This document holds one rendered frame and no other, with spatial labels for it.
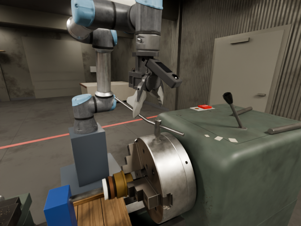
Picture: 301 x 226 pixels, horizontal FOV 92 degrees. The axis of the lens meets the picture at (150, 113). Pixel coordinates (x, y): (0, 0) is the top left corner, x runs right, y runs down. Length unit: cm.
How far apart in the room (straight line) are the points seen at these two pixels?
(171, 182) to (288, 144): 45
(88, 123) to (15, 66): 891
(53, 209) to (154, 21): 60
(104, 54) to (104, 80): 15
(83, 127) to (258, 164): 88
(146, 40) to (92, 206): 73
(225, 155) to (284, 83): 298
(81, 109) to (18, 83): 891
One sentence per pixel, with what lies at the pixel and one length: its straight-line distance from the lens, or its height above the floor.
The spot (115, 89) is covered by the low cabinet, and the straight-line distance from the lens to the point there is 665.
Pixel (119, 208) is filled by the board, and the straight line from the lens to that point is 80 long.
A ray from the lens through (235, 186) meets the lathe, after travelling 57.
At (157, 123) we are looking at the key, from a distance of 50.
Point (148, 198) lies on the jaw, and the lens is 50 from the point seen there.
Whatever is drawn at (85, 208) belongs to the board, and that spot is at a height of 88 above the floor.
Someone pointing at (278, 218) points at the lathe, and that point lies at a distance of 105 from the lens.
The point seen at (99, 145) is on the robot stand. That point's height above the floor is 101.
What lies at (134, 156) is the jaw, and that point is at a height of 116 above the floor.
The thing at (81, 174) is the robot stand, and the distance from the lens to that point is 111.
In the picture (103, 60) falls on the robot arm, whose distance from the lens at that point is 92.
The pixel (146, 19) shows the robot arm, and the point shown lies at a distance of 46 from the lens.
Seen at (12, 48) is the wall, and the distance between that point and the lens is 983.
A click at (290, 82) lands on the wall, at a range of 339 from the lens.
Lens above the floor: 149
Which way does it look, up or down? 17 degrees down
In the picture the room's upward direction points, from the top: straight up
